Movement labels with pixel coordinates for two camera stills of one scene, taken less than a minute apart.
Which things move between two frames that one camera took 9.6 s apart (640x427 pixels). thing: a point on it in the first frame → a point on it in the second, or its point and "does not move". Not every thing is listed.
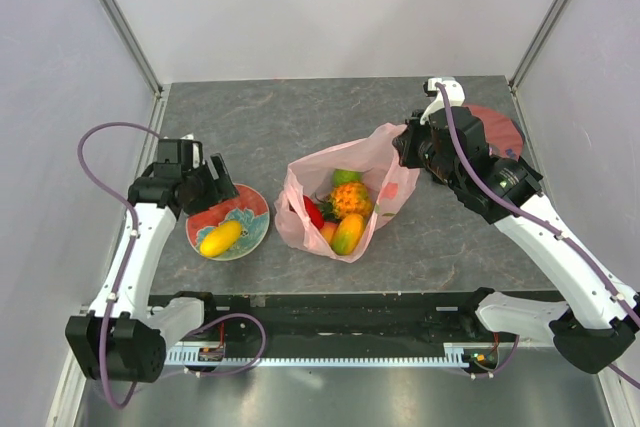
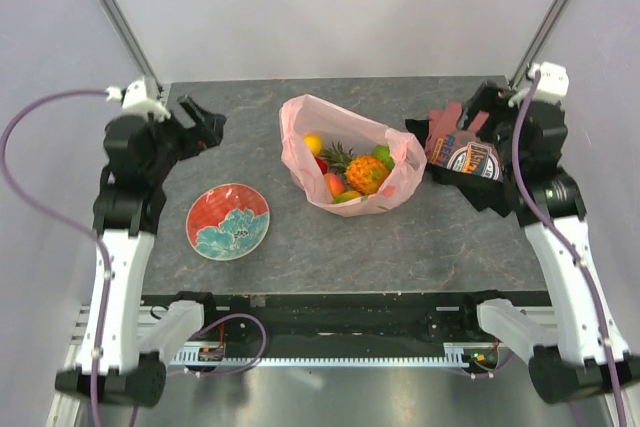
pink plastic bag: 389,183 → 304,114
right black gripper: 406,141 → 490,98
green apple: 341,176 → 383,152
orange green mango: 347,234 → 346,196
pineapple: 347,198 → 364,174
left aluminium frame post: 118,16 does not move
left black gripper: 218,188 → 196,138
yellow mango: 220,238 → 314,141
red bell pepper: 315,211 → 322,164
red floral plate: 249,208 does not move
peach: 329,230 → 334,183
